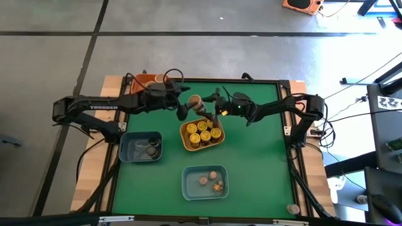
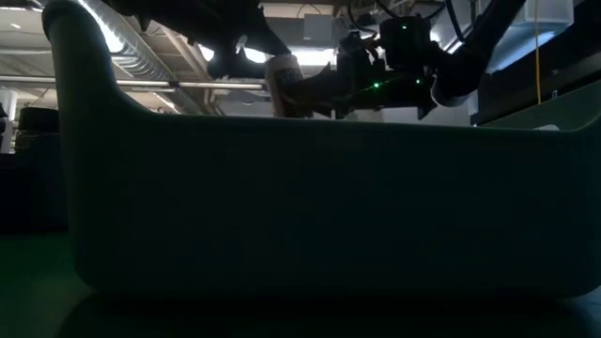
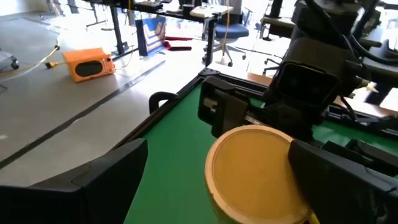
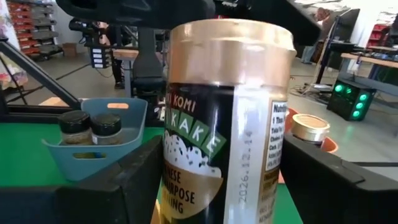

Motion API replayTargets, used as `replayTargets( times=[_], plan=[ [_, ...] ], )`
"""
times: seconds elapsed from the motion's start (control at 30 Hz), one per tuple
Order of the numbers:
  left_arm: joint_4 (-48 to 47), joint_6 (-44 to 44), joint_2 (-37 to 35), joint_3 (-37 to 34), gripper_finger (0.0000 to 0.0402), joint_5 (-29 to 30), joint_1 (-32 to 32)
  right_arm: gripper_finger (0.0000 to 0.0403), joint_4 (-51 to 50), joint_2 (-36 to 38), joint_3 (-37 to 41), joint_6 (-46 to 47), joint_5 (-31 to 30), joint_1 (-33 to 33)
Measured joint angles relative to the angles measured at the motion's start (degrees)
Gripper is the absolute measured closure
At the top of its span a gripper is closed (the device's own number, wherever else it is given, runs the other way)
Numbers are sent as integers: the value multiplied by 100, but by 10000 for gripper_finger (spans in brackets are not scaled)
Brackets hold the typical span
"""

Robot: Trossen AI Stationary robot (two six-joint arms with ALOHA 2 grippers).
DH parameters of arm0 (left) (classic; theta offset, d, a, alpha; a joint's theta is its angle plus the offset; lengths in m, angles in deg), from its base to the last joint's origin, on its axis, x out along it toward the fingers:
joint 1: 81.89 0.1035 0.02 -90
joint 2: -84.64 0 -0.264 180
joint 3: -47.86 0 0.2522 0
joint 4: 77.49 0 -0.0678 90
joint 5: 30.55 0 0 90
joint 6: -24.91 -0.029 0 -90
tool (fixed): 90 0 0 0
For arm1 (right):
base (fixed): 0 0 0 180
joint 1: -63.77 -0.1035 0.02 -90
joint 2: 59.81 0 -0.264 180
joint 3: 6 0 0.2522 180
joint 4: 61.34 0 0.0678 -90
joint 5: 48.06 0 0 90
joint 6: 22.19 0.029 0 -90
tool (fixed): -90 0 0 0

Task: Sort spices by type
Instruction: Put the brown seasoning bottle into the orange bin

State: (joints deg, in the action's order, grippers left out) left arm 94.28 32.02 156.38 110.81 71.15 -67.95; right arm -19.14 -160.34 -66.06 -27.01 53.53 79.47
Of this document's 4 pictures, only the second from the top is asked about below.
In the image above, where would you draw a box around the spiral silver air duct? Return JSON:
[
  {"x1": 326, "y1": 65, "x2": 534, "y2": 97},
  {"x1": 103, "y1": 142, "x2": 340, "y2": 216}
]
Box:
[{"x1": 74, "y1": 0, "x2": 208, "y2": 116}]

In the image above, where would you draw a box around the light teal plastic bin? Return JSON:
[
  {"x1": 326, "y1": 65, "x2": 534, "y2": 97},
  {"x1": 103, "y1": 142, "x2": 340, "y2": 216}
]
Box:
[{"x1": 40, "y1": 0, "x2": 601, "y2": 301}]

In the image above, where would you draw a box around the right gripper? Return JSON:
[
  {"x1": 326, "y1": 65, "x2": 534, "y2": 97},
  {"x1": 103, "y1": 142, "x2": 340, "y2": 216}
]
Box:
[{"x1": 281, "y1": 37, "x2": 438, "y2": 119}]

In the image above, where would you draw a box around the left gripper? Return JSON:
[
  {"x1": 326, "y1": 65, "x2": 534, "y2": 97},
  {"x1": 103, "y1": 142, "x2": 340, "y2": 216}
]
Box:
[{"x1": 107, "y1": 0, "x2": 292, "y2": 80}]

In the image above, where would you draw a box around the yellow hanging cord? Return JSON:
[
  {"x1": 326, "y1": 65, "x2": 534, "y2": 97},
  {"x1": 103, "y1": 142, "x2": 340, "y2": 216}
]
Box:
[{"x1": 533, "y1": 0, "x2": 542, "y2": 103}]

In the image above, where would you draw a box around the grey ceiling box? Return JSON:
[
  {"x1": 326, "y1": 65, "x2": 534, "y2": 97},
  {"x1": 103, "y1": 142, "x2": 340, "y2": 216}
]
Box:
[{"x1": 302, "y1": 12, "x2": 335, "y2": 42}]

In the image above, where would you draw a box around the grey horizontal ceiling pipe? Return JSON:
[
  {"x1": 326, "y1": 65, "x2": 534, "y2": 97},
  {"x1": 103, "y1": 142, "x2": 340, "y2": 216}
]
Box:
[{"x1": 115, "y1": 79, "x2": 270, "y2": 91}]

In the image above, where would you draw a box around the tan-lidded spice jar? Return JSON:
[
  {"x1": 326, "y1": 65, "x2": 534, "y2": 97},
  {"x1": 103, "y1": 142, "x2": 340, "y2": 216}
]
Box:
[{"x1": 264, "y1": 53, "x2": 314, "y2": 119}]

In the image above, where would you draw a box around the green table mat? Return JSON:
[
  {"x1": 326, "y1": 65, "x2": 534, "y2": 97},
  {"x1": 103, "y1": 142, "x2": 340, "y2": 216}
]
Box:
[{"x1": 0, "y1": 229, "x2": 93, "y2": 338}]

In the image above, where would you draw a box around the ceiling light panel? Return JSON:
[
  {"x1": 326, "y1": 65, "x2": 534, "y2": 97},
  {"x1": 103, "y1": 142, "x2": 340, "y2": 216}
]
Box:
[
  {"x1": 197, "y1": 43, "x2": 270, "y2": 65},
  {"x1": 291, "y1": 46, "x2": 337, "y2": 68}
]

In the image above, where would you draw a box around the rectangular sheet-metal duct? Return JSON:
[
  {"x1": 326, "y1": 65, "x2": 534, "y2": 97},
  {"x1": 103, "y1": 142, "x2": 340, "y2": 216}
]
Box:
[{"x1": 485, "y1": 0, "x2": 577, "y2": 74}]

